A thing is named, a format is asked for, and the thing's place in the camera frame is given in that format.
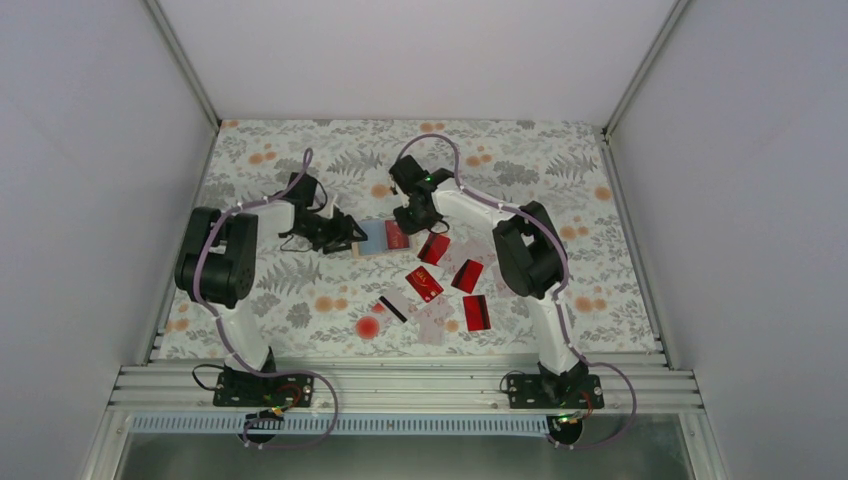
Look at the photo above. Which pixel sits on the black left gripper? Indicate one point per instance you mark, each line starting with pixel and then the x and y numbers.
pixel 341 234

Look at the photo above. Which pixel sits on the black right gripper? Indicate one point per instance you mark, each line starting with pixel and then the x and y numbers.
pixel 407 227

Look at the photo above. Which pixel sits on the red stripe card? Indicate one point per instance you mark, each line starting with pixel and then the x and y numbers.
pixel 434 248
pixel 476 313

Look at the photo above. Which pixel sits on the beige leather card holder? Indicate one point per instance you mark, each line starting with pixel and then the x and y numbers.
pixel 375 244

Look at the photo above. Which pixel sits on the red VIP card small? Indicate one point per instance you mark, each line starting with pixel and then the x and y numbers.
pixel 396 239

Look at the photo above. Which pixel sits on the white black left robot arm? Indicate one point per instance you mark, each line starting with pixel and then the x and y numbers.
pixel 216 267

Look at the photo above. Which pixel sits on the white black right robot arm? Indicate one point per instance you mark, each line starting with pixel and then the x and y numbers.
pixel 532 261

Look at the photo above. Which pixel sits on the red VIP card centre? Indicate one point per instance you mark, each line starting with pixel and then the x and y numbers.
pixel 424 284

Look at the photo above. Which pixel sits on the red VIP card upper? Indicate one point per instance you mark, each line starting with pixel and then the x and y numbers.
pixel 467 276

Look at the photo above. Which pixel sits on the white card black stripe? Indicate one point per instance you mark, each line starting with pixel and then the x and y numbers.
pixel 395 307

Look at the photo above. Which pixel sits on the white card red circle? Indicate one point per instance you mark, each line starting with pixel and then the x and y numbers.
pixel 372 323

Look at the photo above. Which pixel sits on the white floral card lower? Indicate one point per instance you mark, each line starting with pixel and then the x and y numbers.
pixel 431 320

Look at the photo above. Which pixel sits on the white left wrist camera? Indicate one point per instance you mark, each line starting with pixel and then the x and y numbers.
pixel 332 207

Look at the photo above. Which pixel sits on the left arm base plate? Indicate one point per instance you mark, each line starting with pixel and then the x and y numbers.
pixel 241 389

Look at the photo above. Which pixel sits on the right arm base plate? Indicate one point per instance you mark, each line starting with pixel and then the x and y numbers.
pixel 531 392

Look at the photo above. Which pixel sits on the grey slotted cable duct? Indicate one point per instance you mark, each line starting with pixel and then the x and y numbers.
pixel 346 424

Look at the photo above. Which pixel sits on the aluminium rail frame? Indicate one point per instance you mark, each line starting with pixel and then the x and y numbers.
pixel 405 386

